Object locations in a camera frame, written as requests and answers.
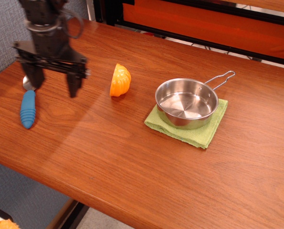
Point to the orange panel black frame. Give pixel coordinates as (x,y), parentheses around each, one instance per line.
(245,27)

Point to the blue handled metal spoon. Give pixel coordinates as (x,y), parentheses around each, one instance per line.
(27,109)

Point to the orange plastic half fruit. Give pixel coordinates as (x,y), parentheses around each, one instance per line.
(121,80)

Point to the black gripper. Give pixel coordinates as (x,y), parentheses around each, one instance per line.
(50,49)

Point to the small steel saucepan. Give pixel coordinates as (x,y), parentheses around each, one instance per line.
(188,103)

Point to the green folded cloth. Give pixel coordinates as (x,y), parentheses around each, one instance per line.
(199,138)

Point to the orange object at floor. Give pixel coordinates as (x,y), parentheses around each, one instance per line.
(8,224)

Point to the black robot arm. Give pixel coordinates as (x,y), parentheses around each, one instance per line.
(43,12)

